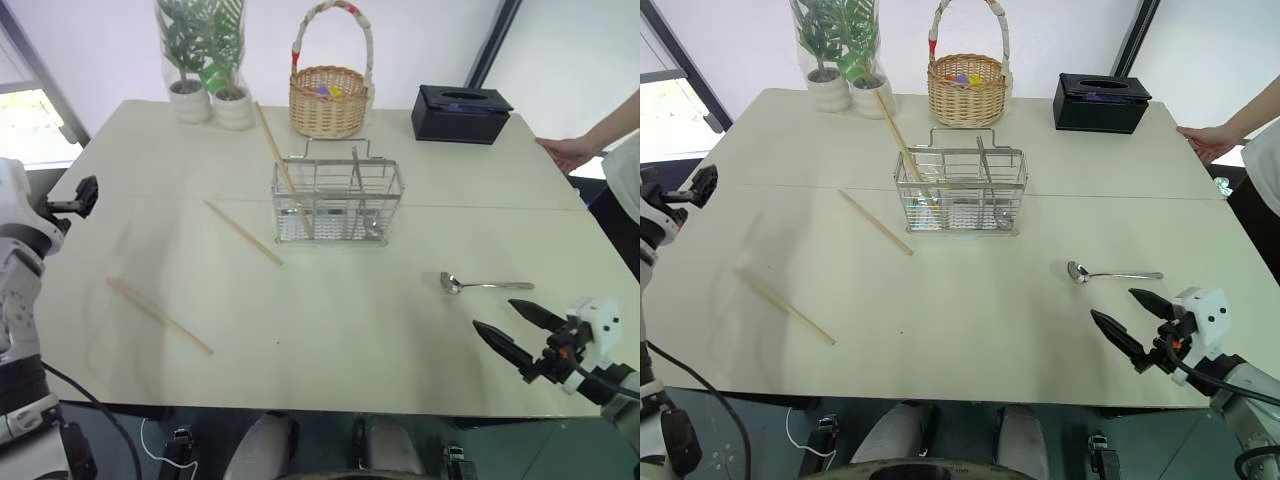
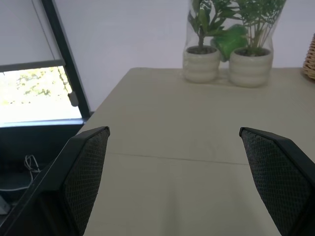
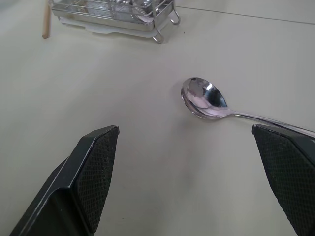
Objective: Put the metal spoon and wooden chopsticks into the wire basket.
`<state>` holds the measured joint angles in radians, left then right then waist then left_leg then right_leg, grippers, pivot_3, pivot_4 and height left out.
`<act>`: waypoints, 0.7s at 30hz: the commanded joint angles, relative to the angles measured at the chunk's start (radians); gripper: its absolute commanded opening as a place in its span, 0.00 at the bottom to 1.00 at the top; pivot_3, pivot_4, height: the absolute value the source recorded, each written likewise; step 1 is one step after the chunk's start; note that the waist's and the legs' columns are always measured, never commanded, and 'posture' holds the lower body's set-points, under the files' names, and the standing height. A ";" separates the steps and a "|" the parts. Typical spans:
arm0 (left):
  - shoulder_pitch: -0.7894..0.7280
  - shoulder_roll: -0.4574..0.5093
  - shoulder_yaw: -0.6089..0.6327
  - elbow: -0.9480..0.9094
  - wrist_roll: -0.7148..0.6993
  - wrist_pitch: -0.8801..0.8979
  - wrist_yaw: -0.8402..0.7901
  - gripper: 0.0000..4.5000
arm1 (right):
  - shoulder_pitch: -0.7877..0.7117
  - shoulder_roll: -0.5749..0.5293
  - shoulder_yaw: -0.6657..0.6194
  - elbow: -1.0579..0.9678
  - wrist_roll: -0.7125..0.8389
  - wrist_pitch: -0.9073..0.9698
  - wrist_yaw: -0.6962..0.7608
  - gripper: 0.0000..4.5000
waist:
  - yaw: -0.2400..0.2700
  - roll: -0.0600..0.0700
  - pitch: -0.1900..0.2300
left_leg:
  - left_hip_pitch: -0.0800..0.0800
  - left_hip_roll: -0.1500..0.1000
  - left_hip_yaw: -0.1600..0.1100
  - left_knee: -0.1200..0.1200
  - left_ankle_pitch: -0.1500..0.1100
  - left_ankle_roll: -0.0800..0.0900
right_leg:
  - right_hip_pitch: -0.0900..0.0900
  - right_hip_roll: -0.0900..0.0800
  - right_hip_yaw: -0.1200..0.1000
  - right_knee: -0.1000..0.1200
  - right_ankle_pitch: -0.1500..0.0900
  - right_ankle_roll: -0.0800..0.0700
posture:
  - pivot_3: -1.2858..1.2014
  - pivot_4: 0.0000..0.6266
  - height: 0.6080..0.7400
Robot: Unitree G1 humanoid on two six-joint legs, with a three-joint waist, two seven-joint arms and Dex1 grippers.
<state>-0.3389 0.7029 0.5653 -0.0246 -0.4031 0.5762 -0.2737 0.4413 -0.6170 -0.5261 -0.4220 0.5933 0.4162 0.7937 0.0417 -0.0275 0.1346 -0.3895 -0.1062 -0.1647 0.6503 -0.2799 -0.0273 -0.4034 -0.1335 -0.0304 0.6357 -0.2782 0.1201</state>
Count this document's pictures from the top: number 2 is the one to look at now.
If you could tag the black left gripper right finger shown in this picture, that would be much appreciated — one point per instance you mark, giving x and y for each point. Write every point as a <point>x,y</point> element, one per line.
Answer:
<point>278,182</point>

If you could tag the potted plant fine leaves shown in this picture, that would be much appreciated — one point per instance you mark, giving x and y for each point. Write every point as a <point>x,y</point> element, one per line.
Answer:
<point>251,67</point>

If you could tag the woven wicker basket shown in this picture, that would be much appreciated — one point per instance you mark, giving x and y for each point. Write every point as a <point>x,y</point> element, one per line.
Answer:
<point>310,61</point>

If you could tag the green plastic object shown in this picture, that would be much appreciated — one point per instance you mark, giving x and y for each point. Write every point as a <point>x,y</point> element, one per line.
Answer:
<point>230,41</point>

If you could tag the clear plastic plant wrap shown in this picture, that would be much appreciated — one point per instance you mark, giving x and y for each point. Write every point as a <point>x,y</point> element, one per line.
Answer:
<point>269,37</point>

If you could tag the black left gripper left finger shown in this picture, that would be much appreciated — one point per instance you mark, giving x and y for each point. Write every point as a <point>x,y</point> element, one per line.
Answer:
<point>81,182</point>

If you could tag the potted plant broad leaves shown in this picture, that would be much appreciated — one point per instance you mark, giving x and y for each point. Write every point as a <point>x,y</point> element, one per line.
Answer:
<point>202,61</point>

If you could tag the dark window frame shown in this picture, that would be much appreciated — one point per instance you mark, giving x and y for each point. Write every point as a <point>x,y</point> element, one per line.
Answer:
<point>69,61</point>

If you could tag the white roller blind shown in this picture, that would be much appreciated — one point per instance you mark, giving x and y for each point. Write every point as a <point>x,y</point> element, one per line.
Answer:
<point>22,32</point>

